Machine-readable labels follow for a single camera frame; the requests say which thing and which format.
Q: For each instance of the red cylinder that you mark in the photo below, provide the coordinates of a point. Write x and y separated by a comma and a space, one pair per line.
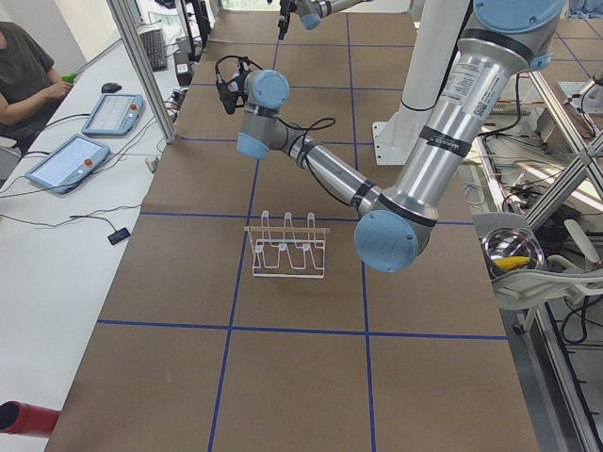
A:
27, 419

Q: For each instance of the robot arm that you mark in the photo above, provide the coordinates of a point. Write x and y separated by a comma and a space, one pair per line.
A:
465, 54
311, 13

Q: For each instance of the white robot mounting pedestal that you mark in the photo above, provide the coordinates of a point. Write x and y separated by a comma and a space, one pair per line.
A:
434, 54

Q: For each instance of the black keyboard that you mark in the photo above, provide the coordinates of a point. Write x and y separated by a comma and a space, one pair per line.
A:
153, 45

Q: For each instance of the black computer mouse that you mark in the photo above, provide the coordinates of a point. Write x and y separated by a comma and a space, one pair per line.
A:
110, 87

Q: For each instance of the seated person dark shirt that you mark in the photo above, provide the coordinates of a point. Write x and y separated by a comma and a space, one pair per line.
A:
31, 87

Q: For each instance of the small black puck device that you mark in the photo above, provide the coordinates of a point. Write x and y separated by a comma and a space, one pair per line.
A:
118, 236

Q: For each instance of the aluminium frame post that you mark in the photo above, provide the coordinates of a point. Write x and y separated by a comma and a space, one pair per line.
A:
142, 67

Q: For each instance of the upper teach pendant tablet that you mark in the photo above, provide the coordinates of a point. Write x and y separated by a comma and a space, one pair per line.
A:
114, 115

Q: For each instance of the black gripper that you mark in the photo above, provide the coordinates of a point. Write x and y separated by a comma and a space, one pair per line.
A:
283, 21

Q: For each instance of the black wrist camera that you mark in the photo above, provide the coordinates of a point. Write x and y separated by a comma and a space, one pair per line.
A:
232, 93

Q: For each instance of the steel bowl with corn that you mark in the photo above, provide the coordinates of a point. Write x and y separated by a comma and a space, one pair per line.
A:
509, 249

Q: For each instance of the white wire cup holder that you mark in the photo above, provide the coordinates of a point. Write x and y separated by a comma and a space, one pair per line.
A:
286, 250

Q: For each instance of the lower teach pendant tablet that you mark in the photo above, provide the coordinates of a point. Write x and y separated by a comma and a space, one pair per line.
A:
69, 164

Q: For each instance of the teach pendant tablet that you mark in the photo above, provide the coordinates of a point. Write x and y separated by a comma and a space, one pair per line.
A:
69, 164
114, 115

